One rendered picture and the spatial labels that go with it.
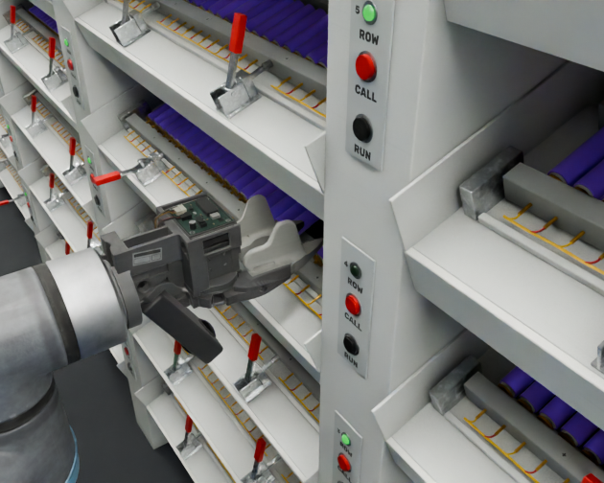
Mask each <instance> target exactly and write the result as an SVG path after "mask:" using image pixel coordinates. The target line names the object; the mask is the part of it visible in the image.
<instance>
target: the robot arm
mask: <svg viewBox="0 0 604 483"><path fill-rule="evenodd" d="M189 201H190V202H189ZM186 202H187V203H186ZM156 214H157V216H156V218H155V219H154V229H152V230H149V231H146V232H143V233H140V234H137V235H134V236H131V237H128V238H125V239H122V240H121V239H120V237H119V236H118V234H117V233H116V232H115V231H112V232H109V233H106V234H103V235H100V237H101V242H102V246H103V251H104V254H102V255H100V254H99V253H98V252H97V251H96V250H95V249H93V248H91V247H89V248H86V249H84V250H80V251H77V252H74V253H71V254H68V255H65V256H62V257H59V258H56V259H53V260H51V261H48V262H44V263H43V264H37V265H34V266H32V267H28V268H25V269H22V270H19V271H16V272H14V273H10V274H7V275H4V276H1V277H0V483H76V481H77V478H78V474H79V468H80V460H79V456H78V445H77V439H76V436H75V433H74V431H73V429H72V428H71V426H70V425H69V423H68V420H67V417H66V414H65V411H64V408H63V405H62V402H61V399H60V395H59V392H58V388H57V385H56V382H55V379H54V376H53V373H52V371H55V370H57V369H59V368H61V367H64V366H66V365H69V364H71V363H74V362H76V361H78V360H81V359H84V358H86V357H90V356H93V355H95V354H97V353H99V352H102V351H104V350H107V349H109V348H112V347H114V346H117V345H120V344H122V343H124V342H126V341H127V338H128V329H131V328H133V327H136V326H138V325H141V324H142V322H143V315H142V313H144V314H145V315H146V316H147V317H148V318H149V319H150V320H151V321H153V322H154V323H155V324H156V325H157V326H159V327H160V328H161V329H162V330H164V331H165V332H166V333H167V334H169V335H170V336H171V337H173V338H174V339H175V340H176V341H178V342H179V343H180V345H181V346H182V348H183V349H184V350H185V351H186V352H187V353H189V354H192V355H194V356H196V357H198V358H199V359H200V360H201V361H203V362H204V363H206V364H208V363H210V362H211V361H212V360H214V359H215V358H216V357H217V356H218V355H219V354H220V353H221V352H222V350H223V348H222V346H221V344H220V343H219V341H218V340H217V339H216V333H215V330H214V328H213V326H212V325H211V324H210V323H209V322H208V321H206V320H204V319H201V318H198V317H197V316H196V315H195V314H194V313H193V312H191V311H190V310H189V309H188V308H187V307H189V306H190V305H191V306H192V307H193V309H195V308H197V307H202V308H207V309H211V308H212V307H215V306H219V305H223V304H226V306H229V305H231V304H234V303H237V302H241V301H246V300H251V299H255V298H258V297H260V296H263V295H265V294H267V293H269V292H271V291H272V290H274V289H275V288H277V287H279V286H280V285H282V284H283V283H285V282H286V281H287V280H288V279H289V278H290V276H291V275H292V274H293V273H295V272H296V271H298V270H299V269H300V268H301V267H303V266H304V265H305V264H306V263H307V262H308V261H309V260H310V259H311V258H312V257H313V256H314V255H315V254H316V253H317V251H318V250H319V249H320V248H321V246H322V245H323V238H322V237H320V238H317V239H313V240H310V241H304V242H303V243H302V242H301V240H300V237H299V234H298V232H299V231H300V230H301V229H302V228H303V227H304V221H303V220H290V219H286V220H283V221H276V222H275V221H274V218H273V216H272V213H271V211H270V209H269V206H268V203H267V199H266V198H265V197H264V196H263V195H254V196H253V197H251V198H250V199H249V200H248V201H247V203H246V206H245V209H244V213H243V216H242V217H241V218H240V219H239V220H238V221H235V220H234V219H233V218H232V217H231V216H229V215H228V214H227V213H226V212H225V211H224V210H223V209H222V208H221V207H220V205H219V204H218V203H217V202H216V201H215V200H214V199H213V198H212V197H210V196H209V195H208V194H207V192H203V193H200V194H197V195H192V196H188V197H185V198H182V199H180V200H176V201H173V202H170V203H167V204H164V205H160V206H157V207H156ZM157 219H158V225H157V228H156V220H157ZM240 261H243V264H244V267H245V268H246V270H245V271H241V270H240Z"/></svg>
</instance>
